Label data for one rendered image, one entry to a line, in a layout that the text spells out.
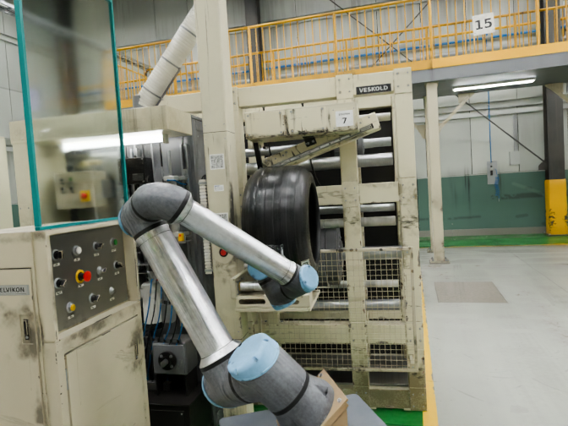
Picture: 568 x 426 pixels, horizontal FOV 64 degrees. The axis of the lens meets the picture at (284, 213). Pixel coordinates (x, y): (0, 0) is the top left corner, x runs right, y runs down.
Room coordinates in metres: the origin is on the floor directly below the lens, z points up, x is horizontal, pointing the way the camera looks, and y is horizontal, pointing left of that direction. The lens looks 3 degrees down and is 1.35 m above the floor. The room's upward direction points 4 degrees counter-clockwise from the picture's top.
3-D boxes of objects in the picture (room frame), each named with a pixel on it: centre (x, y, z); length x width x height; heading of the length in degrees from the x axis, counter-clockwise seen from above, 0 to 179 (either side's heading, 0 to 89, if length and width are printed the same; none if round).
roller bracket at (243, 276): (2.29, 0.22, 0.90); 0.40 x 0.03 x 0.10; 168
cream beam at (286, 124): (2.52, -0.14, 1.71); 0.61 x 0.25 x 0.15; 78
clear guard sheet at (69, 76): (1.74, 0.75, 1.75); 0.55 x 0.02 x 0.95; 168
